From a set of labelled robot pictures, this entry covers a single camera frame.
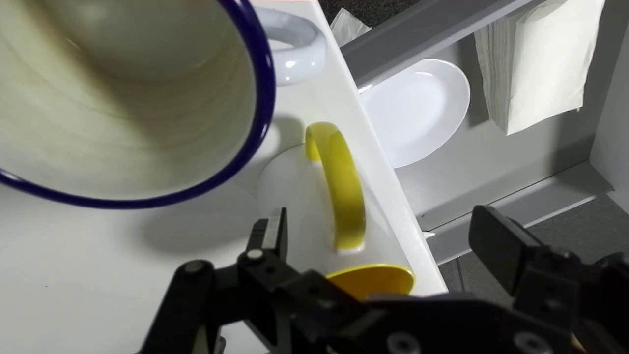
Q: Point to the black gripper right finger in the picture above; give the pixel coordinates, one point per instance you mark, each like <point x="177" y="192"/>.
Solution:
<point x="503" y="251"/>

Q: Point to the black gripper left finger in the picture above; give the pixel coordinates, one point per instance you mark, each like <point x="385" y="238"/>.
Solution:
<point x="271" y="238"/>

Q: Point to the grey open drawer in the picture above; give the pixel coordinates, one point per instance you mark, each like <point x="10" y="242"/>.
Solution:
<point x="511" y="169"/>

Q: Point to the white round plate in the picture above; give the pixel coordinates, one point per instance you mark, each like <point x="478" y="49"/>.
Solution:
<point x="419" y="110"/>

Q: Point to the white paper napkin stack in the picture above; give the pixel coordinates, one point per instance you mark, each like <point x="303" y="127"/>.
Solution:
<point x="542" y="59"/>

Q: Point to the white mug blue rim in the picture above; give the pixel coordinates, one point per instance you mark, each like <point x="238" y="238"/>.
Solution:
<point x="130" y="98"/>

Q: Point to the white paper sheet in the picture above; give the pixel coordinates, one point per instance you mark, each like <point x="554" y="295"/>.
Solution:
<point x="346" y="27"/>

